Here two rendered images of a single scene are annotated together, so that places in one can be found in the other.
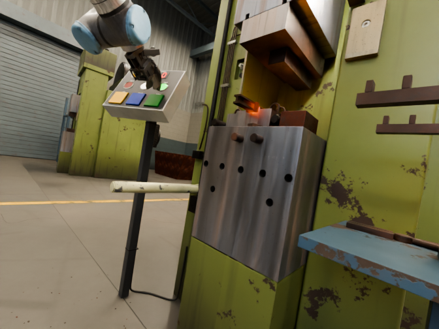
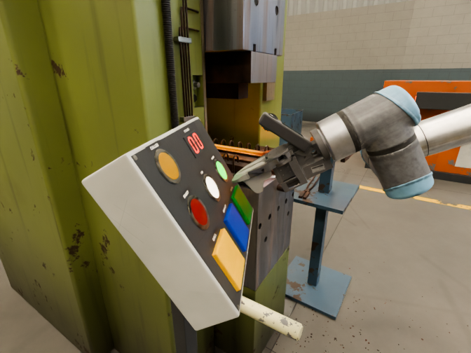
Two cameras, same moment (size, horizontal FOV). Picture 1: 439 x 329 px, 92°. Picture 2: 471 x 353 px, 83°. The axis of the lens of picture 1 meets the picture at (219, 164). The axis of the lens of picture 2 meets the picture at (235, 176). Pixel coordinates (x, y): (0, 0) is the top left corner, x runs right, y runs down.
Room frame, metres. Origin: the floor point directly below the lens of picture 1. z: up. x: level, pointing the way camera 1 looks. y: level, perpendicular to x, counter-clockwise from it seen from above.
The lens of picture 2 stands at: (1.07, 0.89, 1.29)
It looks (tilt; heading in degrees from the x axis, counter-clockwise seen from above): 20 degrees down; 260
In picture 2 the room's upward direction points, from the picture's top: straight up
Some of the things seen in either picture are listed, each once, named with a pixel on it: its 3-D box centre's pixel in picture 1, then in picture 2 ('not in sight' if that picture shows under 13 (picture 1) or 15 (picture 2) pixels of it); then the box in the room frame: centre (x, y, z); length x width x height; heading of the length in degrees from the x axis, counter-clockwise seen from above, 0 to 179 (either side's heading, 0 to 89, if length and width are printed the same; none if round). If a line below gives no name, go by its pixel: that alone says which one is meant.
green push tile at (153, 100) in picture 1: (154, 101); (240, 204); (0.96, 0.34, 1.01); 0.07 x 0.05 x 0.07; 73
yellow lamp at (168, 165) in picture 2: not in sight; (168, 166); (1.11, 0.50, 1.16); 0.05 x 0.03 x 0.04; 48
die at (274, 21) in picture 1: (286, 51); (216, 69); (0.95, -0.21, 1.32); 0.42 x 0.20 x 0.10; 138
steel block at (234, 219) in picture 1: (275, 191); (224, 207); (0.92, -0.26, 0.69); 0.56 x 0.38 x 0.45; 138
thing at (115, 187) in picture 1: (161, 188); (233, 300); (0.96, 0.24, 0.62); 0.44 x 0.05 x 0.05; 138
